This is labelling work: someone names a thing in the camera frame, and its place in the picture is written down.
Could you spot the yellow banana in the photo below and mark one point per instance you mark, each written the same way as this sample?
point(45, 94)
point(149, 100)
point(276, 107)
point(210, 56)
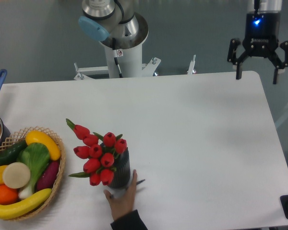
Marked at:
point(25, 206)

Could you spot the purple sweet potato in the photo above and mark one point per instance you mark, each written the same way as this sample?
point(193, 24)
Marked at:
point(48, 177)

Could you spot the green bok choy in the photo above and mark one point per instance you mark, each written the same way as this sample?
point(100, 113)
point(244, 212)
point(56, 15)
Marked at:
point(36, 157)

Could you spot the red tulip bouquet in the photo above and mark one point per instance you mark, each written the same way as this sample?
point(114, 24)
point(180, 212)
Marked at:
point(91, 150)

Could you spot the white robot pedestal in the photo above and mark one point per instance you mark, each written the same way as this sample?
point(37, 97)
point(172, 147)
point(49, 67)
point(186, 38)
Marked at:
point(121, 63)

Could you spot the yellow squash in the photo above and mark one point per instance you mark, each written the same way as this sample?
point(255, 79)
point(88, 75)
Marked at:
point(36, 136)

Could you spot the beige round slice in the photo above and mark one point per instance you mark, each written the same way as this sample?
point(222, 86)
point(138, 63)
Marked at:
point(16, 175)

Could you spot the person's hand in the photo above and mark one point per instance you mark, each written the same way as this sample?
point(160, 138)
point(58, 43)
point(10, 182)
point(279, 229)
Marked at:
point(124, 204)

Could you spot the green cucumber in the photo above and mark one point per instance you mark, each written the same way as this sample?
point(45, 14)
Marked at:
point(10, 154)

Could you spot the dark grey ribbed vase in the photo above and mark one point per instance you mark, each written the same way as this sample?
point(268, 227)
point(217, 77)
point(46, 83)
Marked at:
point(114, 170)

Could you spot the woven wicker basket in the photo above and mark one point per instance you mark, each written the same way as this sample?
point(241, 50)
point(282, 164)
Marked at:
point(20, 135)

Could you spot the orange fruit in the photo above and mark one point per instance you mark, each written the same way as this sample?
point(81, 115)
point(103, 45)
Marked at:
point(8, 195)

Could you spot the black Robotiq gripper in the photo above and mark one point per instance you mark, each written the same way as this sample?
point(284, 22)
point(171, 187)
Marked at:
point(261, 40)

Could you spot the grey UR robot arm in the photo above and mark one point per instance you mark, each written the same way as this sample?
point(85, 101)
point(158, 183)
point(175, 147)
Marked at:
point(122, 32)

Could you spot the dark sleeved forearm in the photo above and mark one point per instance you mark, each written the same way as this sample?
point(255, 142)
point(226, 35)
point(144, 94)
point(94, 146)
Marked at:
point(130, 221)

